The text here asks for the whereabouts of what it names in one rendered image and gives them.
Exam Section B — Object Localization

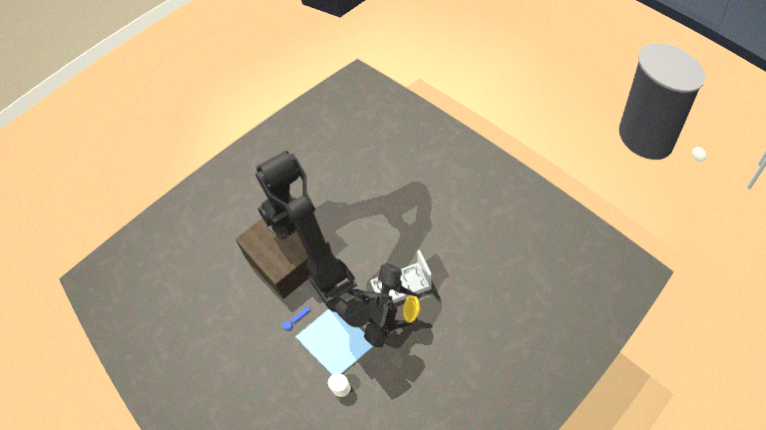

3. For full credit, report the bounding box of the white cylinder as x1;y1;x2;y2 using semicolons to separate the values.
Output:
328;374;351;397

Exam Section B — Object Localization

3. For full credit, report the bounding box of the white dish rack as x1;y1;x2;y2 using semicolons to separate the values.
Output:
370;250;432;303

